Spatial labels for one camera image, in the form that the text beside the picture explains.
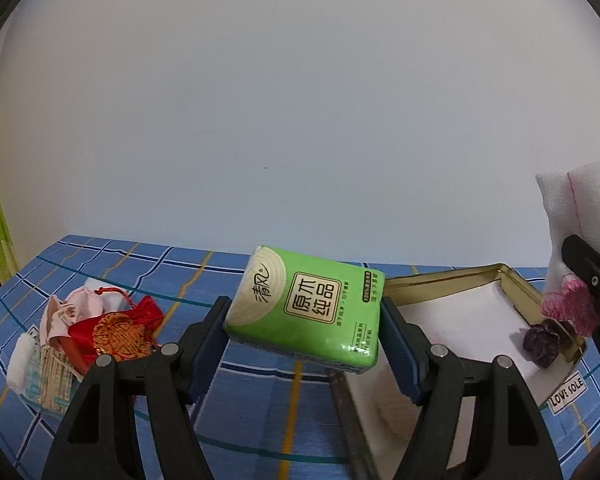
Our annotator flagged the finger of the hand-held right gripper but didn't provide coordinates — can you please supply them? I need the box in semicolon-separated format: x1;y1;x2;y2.
560;234;600;341

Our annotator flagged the white sponge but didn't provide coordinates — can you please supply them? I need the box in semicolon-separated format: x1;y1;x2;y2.
7;334;34;394

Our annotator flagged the cotton swab bag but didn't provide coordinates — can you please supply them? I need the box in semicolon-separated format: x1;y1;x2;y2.
22;325;88;414

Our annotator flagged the white handkerchief pink embroidery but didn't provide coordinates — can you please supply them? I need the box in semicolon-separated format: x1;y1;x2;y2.
535;160;600;337

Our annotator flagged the pink drawstring pouch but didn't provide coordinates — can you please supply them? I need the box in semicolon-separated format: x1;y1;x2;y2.
40;285;131;356

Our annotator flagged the blue plaid blanket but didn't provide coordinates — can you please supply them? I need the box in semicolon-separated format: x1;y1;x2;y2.
0;234;600;480

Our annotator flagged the gold tin box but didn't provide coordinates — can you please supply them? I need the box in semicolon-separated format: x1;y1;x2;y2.
330;262;588;480

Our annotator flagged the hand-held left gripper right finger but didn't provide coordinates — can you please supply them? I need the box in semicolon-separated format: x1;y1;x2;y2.
380;296;564;480

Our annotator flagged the red pouch gold pattern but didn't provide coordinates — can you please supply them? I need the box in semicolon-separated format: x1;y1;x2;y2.
67;296;164;364

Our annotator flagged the dark purple fabric flower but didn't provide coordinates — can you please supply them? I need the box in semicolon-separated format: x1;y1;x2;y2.
522;321;569;369

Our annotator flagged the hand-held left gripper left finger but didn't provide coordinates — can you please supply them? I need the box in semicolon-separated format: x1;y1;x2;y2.
42;296;231;480

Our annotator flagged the green tissue pack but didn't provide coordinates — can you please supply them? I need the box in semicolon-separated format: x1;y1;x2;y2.
222;244;386;375

